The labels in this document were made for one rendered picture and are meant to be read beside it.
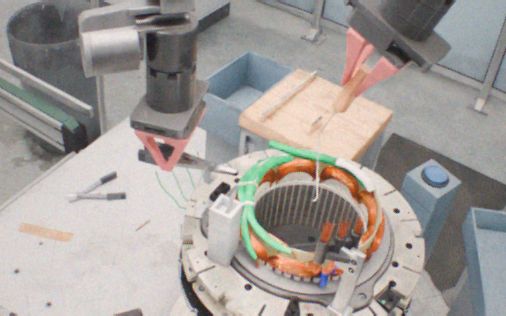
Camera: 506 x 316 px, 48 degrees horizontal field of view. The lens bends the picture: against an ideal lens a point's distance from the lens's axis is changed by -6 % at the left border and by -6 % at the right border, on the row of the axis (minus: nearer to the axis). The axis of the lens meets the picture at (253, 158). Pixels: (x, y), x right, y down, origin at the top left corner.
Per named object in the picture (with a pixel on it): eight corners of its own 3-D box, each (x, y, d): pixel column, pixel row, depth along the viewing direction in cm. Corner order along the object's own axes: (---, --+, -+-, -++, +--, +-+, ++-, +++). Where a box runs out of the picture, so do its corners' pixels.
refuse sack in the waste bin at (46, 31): (-1, 98, 235) (-15, 25, 211) (65, 58, 260) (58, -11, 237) (60, 135, 221) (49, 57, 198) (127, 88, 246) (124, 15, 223)
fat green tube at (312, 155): (265, 152, 81) (266, 141, 80) (278, 137, 84) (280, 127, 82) (363, 197, 76) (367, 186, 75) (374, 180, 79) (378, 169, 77)
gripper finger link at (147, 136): (134, 175, 73) (131, 115, 67) (155, 140, 79) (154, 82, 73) (186, 188, 72) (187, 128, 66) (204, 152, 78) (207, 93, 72)
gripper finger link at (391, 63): (358, 121, 59) (411, 55, 52) (306, 73, 60) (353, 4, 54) (386, 99, 64) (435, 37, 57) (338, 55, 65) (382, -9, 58)
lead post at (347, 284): (343, 324, 67) (366, 261, 59) (325, 312, 68) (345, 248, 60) (351, 314, 68) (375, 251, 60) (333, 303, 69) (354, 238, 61)
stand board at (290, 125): (238, 125, 101) (239, 114, 99) (297, 78, 113) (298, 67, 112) (341, 178, 93) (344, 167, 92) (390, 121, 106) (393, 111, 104)
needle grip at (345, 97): (331, 110, 63) (359, 70, 59) (332, 100, 65) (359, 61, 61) (344, 116, 64) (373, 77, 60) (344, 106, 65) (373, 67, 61)
